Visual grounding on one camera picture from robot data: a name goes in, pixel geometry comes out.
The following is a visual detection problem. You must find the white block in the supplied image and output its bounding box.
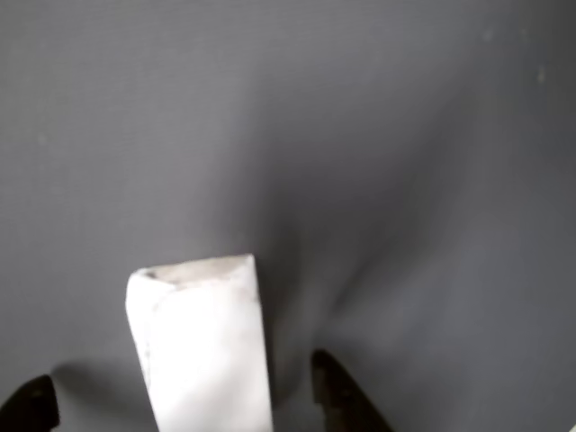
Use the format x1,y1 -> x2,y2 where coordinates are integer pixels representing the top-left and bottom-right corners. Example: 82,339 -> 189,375
124,253 -> 275,432

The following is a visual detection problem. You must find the grey table mat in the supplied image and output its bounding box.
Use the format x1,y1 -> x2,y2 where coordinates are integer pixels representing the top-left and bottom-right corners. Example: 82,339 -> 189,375
0,0 -> 576,432

